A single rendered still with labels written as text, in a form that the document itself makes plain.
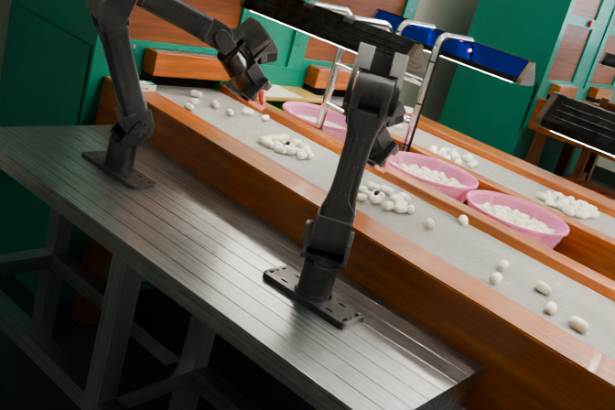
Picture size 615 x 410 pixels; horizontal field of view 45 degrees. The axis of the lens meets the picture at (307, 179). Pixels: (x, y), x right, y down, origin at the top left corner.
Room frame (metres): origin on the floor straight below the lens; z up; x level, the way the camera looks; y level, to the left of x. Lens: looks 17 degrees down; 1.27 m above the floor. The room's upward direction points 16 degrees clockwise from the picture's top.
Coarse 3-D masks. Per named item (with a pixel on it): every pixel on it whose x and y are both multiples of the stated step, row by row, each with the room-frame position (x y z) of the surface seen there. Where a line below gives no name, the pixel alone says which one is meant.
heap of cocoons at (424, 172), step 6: (402, 168) 2.02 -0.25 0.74; (408, 168) 2.03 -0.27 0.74; (414, 168) 2.05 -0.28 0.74; (420, 168) 2.08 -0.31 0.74; (426, 168) 2.09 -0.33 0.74; (414, 174) 1.99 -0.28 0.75; (420, 174) 2.01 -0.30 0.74; (426, 174) 2.05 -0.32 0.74; (432, 174) 2.06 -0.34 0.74; (438, 174) 2.07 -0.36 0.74; (444, 174) 2.09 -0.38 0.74; (432, 180) 1.98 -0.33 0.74; (438, 180) 2.01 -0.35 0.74; (444, 180) 2.02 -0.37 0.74; (450, 180) 2.06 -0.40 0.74; (456, 180) 2.06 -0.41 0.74; (456, 186) 2.00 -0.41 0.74; (462, 186) 2.02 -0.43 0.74
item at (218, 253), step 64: (0, 128) 1.64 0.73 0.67; (64, 128) 1.77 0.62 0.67; (64, 192) 1.38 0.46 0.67; (128, 192) 1.47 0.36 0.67; (192, 192) 1.58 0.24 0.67; (128, 256) 1.23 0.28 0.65; (192, 256) 1.25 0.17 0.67; (256, 256) 1.33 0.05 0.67; (256, 320) 1.09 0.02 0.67; (320, 320) 1.15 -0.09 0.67; (384, 320) 1.22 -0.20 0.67; (320, 384) 0.95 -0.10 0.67; (384, 384) 1.00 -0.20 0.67; (448, 384) 1.06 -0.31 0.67
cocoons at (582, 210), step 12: (444, 156) 2.25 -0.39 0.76; (456, 156) 2.30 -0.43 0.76; (468, 156) 2.33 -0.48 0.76; (540, 192) 2.13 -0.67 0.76; (552, 204) 2.06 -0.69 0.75; (564, 204) 2.07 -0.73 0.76; (576, 204) 2.13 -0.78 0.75; (588, 204) 2.15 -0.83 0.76; (576, 216) 2.03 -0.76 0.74; (588, 216) 2.06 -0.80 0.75
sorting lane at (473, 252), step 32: (224, 96) 2.30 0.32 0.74; (224, 128) 1.93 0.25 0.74; (256, 128) 2.02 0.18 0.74; (288, 128) 2.12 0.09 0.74; (288, 160) 1.80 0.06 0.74; (320, 160) 1.88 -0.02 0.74; (384, 224) 1.52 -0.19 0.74; (416, 224) 1.58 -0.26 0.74; (448, 224) 1.65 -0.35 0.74; (448, 256) 1.44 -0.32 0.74; (480, 256) 1.49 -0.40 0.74; (512, 256) 1.55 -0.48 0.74; (512, 288) 1.36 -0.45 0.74; (576, 288) 1.46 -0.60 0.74; (608, 320) 1.34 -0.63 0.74; (608, 352) 1.19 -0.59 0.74
